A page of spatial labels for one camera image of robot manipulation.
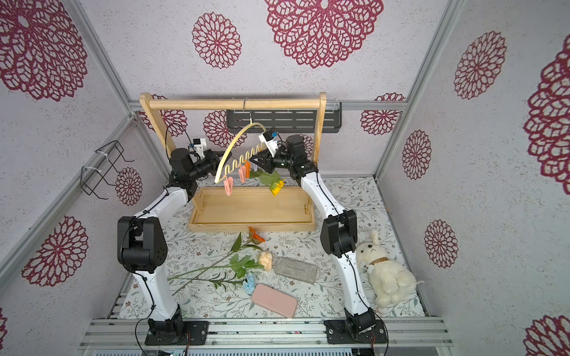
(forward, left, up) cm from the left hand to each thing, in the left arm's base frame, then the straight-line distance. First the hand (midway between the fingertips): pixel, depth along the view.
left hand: (232, 152), depth 86 cm
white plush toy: (-43, -56, -20) cm, 73 cm away
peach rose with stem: (-33, -2, -29) cm, 44 cm away
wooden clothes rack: (-3, +4, -33) cm, 34 cm away
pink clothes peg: (-16, -7, +4) cm, 18 cm away
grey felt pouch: (-36, -25, -28) cm, 52 cm away
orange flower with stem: (-27, 0, -27) cm, 38 cm away
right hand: (-2, -7, 0) cm, 8 cm away
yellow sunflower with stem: (-9, -16, -6) cm, 19 cm away
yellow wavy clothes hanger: (-2, -11, +3) cm, 11 cm away
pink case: (-46, -17, -30) cm, 58 cm away
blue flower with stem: (-42, -7, -26) cm, 49 cm away
